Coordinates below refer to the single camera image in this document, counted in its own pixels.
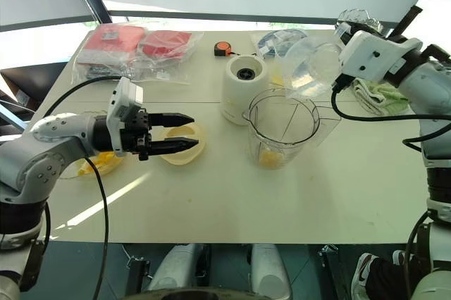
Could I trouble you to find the orange segments pile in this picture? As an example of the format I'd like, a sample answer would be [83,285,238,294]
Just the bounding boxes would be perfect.
[76,151,120,177]

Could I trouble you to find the black slanted stand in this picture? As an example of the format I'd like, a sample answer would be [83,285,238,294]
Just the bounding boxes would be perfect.
[386,5,424,44]

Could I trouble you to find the clear plastic cup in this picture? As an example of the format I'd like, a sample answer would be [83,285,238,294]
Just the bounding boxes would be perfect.
[280,37,343,101]

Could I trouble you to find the dark rounded robot housing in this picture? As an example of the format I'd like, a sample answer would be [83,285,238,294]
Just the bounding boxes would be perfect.
[139,288,257,300]

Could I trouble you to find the green white towel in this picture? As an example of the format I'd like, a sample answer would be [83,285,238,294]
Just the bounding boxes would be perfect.
[351,77,410,116]

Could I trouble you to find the orange segments in jar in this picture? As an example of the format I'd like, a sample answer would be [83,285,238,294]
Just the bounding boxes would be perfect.
[258,149,284,170]

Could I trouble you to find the small red bagged package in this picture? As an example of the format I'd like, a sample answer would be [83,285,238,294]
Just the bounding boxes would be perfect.
[135,30,204,85]

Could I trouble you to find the cream plastic bowl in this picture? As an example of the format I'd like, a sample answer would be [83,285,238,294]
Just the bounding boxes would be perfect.
[159,123,207,167]

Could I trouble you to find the black table bracket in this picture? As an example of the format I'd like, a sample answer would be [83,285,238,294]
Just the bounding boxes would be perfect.
[318,244,345,300]
[123,256,152,296]

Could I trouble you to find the large red bagged package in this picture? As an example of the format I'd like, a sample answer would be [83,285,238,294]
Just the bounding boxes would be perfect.
[71,24,148,81]

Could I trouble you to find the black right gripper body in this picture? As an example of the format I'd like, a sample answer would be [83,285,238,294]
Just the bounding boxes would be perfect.
[347,20,376,35]

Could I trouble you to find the orange black tape measure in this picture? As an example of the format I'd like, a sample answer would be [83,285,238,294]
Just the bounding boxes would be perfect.
[213,41,233,58]

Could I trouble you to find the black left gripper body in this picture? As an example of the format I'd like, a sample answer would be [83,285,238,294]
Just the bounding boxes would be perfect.
[120,108,153,162]

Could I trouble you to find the clear blender jar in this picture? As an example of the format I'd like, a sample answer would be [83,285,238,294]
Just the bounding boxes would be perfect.
[242,87,342,170]

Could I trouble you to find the blue bagged package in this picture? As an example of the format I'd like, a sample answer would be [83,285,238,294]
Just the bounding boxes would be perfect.
[250,29,308,58]

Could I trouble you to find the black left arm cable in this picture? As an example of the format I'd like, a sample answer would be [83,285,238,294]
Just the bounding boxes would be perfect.
[42,75,123,300]

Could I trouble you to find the white blender base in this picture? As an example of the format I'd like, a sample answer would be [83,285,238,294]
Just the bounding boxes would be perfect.
[220,54,269,126]

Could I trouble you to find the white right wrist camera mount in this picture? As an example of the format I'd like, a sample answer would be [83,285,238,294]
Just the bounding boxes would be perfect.
[337,30,424,85]

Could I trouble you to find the crinkled clear plastic bag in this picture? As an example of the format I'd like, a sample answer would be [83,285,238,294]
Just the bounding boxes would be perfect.
[336,8,384,33]

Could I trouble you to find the clear plate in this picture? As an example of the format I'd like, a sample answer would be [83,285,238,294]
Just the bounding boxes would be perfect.
[58,151,125,182]

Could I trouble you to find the white rounded robot leg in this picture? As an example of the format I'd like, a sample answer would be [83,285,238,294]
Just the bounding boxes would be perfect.
[146,243,204,293]
[250,243,292,300]

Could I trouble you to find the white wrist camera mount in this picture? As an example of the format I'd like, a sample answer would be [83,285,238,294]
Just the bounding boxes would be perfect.
[105,76,144,158]
[337,30,424,85]

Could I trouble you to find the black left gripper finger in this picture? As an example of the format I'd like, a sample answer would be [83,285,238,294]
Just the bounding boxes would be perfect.
[150,112,195,129]
[150,138,200,156]

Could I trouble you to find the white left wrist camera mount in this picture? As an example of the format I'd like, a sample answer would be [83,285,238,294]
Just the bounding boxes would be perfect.
[105,76,144,158]

